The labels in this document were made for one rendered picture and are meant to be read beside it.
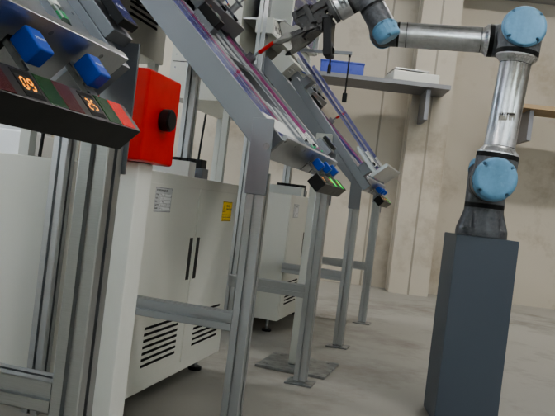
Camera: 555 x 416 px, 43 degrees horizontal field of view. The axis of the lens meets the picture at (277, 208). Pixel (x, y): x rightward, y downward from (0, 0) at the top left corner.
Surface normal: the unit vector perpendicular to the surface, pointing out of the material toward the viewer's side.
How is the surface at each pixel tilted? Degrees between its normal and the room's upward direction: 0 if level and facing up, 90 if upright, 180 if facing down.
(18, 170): 90
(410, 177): 90
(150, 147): 90
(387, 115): 90
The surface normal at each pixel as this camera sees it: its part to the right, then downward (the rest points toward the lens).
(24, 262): -0.25, -0.02
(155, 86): 0.96, 0.12
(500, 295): -0.04, 0.00
